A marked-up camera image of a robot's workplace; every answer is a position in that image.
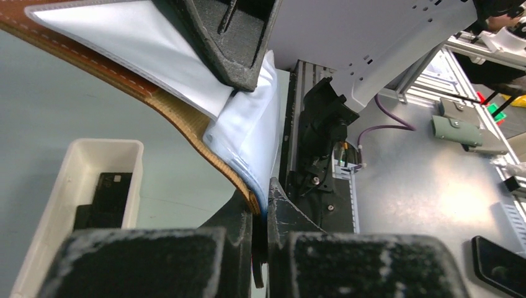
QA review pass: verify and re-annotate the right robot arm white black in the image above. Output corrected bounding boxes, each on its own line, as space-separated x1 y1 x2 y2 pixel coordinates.
155 1 509 158

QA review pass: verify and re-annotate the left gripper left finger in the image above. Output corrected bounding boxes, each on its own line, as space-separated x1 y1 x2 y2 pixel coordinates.
37 192 252 297

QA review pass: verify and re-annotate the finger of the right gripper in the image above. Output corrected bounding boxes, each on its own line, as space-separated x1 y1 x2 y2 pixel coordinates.
154 0 281 91

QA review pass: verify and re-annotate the black credit card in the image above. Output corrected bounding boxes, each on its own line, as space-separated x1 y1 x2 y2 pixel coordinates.
73 204 93 231
88 172 133 228

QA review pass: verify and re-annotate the black smartphone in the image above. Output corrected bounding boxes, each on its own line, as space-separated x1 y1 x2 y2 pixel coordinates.
471 236 525 297

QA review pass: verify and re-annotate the green leather key pouch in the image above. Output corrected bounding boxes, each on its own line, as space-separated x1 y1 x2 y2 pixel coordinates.
432 115 483 147

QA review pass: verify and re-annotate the white plastic tray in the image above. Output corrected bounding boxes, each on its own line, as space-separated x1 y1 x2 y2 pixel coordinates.
10 138 144 297

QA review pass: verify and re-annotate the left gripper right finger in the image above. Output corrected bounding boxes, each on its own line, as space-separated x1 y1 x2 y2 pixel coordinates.
267 178 469 297

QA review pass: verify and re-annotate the brown leather card holder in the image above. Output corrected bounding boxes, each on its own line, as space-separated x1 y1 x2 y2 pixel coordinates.
0 0 280 217

